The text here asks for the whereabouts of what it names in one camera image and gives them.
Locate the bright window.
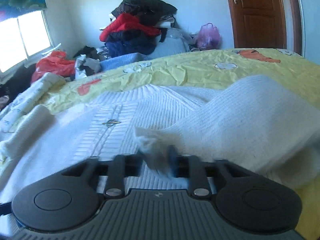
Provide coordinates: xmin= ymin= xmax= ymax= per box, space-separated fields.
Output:
xmin=1 ymin=11 xmax=53 ymax=73

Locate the pink plastic bag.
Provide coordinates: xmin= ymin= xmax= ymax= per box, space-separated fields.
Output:
xmin=196 ymin=23 xmax=221 ymax=50

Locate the grey bundle of clothes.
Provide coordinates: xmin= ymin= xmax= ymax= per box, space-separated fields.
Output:
xmin=148 ymin=28 xmax=193 ymax=59

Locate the light blue knitted garment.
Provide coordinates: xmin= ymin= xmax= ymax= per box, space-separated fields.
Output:
xmin=100 ymin=53 xmax=151 ymax=72

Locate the red jacket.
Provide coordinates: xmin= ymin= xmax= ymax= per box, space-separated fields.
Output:
xmin=99 ymin=12 xmax=161 ymax=42

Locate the white printed blanket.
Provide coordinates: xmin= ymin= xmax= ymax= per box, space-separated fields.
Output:
xmin=1 ymin=73 xmax=66 ymax=132

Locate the red plastic bag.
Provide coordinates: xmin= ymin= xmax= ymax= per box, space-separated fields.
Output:
xmin=31 ymin=50 xmax=75 ymax=83

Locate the white knitted sweater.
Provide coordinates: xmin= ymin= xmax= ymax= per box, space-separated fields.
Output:
xmin=0 ymin=74 xmax=320 ymax=230

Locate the black and white garment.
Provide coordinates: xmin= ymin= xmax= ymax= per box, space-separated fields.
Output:
xmin=73 ymin=46 xmax=101 ymax=80

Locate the pile of dark clothes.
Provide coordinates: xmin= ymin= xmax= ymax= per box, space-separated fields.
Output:
xmin=103 ymin=0 xmax=177 ymax=57

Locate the brown wooden door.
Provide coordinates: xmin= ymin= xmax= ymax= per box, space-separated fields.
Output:
xmin=228 ymin=0 xmax=303 ymax=55

